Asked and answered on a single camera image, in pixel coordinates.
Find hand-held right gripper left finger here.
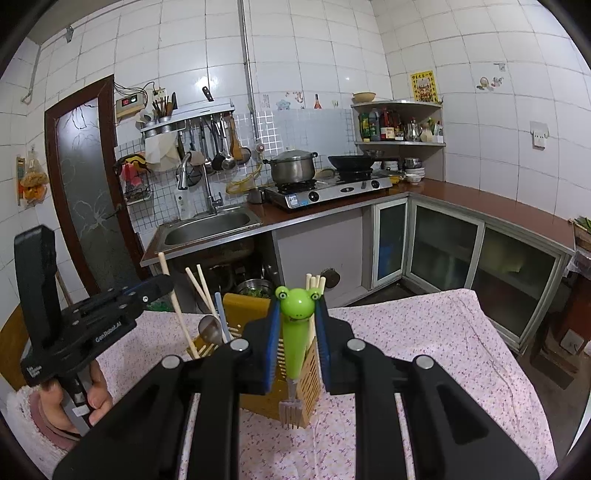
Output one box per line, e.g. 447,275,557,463
52,298,282,480

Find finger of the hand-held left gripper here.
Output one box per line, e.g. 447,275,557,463
108,274,175,319

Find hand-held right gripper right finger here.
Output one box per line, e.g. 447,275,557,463
314,295,541,480

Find green frog handle fork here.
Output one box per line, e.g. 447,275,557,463
274,285,325,430

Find yellow slotted utensil holder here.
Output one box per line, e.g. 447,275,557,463
185,292,324,430

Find light blue plastic spoon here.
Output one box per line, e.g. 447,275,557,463
215,292,232,344

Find metal spoon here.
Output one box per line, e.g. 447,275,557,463
198,315,225,347

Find person's left hand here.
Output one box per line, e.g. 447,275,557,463
39,357,114,437

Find steel bowl with greens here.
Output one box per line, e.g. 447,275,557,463
233,278,275,301

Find steel kitchen sink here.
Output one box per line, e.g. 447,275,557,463
141,205,264,266

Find floral pink tablecloth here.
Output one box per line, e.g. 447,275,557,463
92,288,557,480

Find red and yellow gloves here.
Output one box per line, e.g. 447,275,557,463
115,154,153,183

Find brown frosted glass door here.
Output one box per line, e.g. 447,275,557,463
45,75,153,310

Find yellow mesh strainer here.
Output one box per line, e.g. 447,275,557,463
225,161,264,197

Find white hanging cloth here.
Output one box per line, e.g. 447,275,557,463
144,131,178,172

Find black ladle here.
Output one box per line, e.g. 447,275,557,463
210,115,236,171

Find steel gas stove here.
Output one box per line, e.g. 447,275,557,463
264,172,393,212

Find kitchen counter with cabinets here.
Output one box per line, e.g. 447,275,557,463
141,178,578,356

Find hanging orange bag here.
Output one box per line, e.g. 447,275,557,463
16,148,51,206

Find wooden spatula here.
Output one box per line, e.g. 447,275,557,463
228,115,244,161

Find steel cooking pot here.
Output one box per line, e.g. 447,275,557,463
263,148,319,184

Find steel utensil cup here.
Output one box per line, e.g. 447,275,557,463
150,92,176,123

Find black wok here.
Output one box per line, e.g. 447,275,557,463
328,154,377,172

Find steel corner shelf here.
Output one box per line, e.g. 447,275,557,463
350,100,448,147

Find red label bottle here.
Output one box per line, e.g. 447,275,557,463
379,108,402,140

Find wire wall basket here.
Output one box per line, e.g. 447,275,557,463
124,182,153,206

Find steel wall utensil rack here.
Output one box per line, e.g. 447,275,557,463
141,99,236,134

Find beige wall control box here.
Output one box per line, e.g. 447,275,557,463
115,92,147,117

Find grey wall pipe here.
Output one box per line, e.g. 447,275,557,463
238,0,259,144

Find yellow wall poster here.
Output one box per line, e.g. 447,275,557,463
410,70,438,103

